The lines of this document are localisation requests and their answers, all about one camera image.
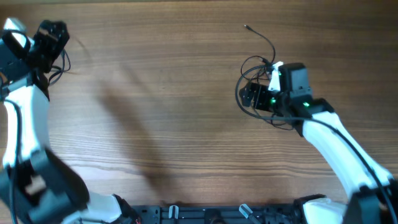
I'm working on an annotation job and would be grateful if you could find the thick black USB cable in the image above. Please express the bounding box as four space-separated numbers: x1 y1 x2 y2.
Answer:
46 48 72 86

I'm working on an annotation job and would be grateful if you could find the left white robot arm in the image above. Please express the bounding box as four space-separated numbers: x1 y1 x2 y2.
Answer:
1 20 90 223

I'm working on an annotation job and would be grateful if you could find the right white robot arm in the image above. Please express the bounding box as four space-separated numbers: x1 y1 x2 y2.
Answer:
234 61 397 223

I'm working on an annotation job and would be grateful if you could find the thin black USB cable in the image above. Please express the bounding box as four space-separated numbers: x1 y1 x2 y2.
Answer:
239 24 295 131

